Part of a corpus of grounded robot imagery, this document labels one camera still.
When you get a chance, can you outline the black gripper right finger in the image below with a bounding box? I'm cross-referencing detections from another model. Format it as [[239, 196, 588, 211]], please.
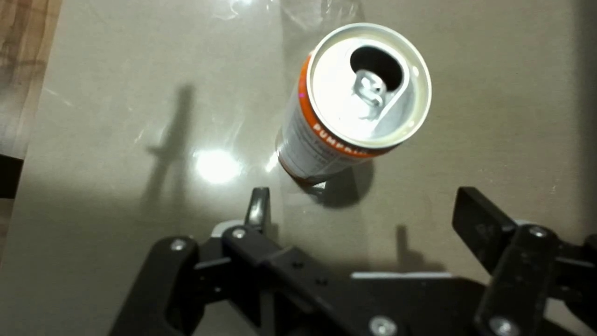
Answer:
[[452, 185, 597, 336]]

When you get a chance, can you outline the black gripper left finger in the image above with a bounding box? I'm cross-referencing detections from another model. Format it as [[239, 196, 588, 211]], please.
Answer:
[[108, 185, 399, 336]]

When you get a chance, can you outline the white orange drink can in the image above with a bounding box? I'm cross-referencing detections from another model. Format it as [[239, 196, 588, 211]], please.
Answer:
[[276, 21, 435, 187]]

